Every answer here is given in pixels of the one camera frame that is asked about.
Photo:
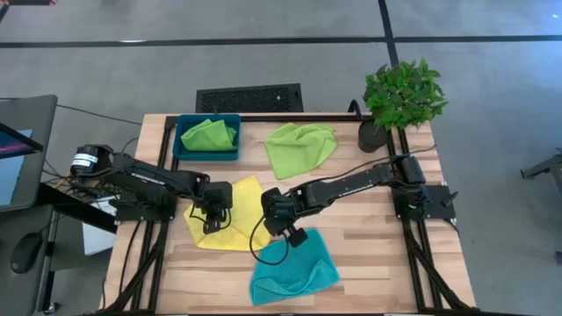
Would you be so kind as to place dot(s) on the grey desk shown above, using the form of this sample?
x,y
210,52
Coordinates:
x,y
39,114

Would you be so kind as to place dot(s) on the black computer mouse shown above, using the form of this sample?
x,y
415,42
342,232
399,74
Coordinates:
x,y
26,252

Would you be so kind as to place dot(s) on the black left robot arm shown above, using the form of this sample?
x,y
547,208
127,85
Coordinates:
x,y
149,175

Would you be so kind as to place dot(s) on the black mesh-topped box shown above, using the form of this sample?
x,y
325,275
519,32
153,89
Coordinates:
x,y
250,98

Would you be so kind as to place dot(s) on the black-framed computer monitor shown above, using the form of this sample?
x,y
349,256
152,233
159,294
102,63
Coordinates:
x,y
13,175

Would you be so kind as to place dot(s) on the black aluminium table frame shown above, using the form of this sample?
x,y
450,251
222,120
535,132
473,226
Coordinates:
x,y
285,117

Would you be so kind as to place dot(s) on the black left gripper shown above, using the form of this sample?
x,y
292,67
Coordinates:
x,y
218,199

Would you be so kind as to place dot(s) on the white paper sheet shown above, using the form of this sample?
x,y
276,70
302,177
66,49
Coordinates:
x,y
96,239

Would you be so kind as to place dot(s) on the black desk beam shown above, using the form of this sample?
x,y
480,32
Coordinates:
x,y
74,208

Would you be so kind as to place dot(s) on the black plant pot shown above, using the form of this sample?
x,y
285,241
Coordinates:
x,y
371,137

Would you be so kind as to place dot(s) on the yellow microfiber towel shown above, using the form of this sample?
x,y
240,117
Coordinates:
x,y
246,219

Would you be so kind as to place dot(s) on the lime green microfiber towel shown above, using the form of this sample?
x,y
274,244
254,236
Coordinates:
x,y
298,149

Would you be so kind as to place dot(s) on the teal microfiber towel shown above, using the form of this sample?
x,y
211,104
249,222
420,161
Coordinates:
x,y
303,272

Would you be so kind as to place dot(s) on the grass green microfiber towel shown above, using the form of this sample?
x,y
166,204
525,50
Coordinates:
x,y
208,136

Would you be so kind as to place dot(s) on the teal plastic bin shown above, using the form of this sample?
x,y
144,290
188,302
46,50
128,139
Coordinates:
x,y
206,156

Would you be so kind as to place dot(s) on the grey chair base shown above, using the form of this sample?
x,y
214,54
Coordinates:
x,y
544,167

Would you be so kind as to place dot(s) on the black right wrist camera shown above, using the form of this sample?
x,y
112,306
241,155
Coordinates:
x,y
297,237

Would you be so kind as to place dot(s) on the green leafy plant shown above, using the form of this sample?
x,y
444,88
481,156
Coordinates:
x,y
404,94

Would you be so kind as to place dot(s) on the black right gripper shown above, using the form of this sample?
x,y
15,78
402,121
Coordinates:
x,y
281,213

